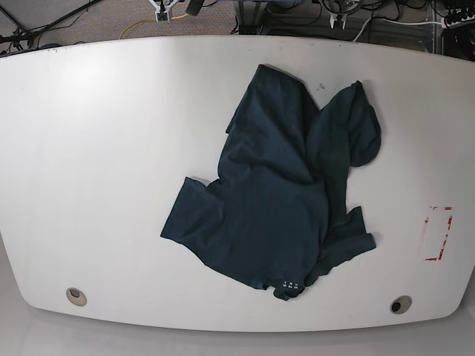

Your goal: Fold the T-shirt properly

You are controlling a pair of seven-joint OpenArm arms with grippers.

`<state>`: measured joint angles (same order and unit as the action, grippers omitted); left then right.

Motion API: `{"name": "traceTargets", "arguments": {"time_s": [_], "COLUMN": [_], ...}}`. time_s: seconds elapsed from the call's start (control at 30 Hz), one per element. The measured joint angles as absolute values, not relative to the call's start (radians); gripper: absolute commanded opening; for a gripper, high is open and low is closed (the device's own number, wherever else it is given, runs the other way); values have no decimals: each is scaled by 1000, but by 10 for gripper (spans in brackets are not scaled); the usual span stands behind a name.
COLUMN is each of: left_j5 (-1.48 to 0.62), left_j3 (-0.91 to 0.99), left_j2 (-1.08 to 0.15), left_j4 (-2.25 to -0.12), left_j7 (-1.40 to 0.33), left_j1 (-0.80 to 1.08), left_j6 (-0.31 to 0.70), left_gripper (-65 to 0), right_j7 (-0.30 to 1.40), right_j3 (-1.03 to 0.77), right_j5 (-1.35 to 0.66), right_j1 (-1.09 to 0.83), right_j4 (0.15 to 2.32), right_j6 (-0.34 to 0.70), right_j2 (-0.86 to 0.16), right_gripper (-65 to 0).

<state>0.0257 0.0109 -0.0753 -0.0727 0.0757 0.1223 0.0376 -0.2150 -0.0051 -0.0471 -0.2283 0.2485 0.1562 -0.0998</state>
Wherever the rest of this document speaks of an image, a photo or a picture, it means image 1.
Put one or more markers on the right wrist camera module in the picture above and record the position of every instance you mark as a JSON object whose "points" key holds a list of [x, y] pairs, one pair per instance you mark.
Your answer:
{"points": [[161, 16]]}

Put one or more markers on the left table cable grommet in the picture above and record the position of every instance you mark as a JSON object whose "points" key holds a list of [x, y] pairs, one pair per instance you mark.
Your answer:
{"points": [[76, 297]]}

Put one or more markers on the red tape rectangle marking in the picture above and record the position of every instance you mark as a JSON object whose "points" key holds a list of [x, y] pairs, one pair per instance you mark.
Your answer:
{"points": [[435, 232]]}

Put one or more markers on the white power strip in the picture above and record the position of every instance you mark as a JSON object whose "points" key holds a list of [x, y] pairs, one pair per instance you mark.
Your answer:
{"points": [[458, 18]]}

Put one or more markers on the dark teal T-shirt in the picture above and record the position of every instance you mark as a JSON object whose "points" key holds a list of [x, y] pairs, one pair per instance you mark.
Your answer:
{"points": [[276, 216]]}

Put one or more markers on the black tripod leg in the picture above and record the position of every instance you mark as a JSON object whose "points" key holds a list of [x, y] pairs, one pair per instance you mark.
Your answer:
{"points": [[33, 14]]}

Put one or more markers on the right table cable grommet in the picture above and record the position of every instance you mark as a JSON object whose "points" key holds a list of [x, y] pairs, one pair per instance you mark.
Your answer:
{"points": [[401, 304]]}

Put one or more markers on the table cable grommet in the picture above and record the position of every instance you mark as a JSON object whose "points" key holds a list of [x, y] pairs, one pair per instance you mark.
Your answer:
{"points": [[76, 297], [401, 304]]}

